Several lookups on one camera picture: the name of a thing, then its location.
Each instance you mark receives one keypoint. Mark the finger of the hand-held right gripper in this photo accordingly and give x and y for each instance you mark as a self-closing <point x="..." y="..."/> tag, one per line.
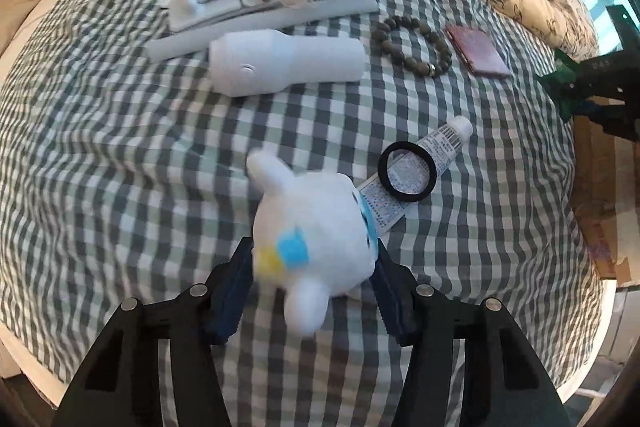
<point x="610" y="74"/>
<point x="612" y="119"/>

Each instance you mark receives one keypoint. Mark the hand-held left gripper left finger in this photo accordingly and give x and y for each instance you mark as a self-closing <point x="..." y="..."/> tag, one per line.
<point x="232" y="292"/>

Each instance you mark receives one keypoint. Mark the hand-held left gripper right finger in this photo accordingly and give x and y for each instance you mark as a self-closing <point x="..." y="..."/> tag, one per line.
<point x="395" y="302"/>

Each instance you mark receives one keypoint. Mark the green packet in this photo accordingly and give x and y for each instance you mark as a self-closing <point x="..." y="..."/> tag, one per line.
<point x="560" y="82"/>

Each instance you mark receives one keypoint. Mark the cardboard box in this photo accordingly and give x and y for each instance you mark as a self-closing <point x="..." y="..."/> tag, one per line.
<point x="595" y="187"/>

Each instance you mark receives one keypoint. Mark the white plush toy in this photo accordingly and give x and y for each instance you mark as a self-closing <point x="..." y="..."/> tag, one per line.
<point x="310" y="227"/>

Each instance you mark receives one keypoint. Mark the maroon card wallet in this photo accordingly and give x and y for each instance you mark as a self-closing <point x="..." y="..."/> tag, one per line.
<point x="477" y="52"/>

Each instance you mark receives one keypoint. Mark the white toothpaste tube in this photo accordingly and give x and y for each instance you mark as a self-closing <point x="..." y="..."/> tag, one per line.
<point x="440" y="142"/>

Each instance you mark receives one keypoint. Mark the green white checked cloth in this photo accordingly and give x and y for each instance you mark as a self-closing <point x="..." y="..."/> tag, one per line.
<point x="125" y="157"/>

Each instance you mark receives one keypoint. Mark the white bottle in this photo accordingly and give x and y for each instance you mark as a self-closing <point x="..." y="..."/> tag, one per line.
<point x="280" y="62"/>

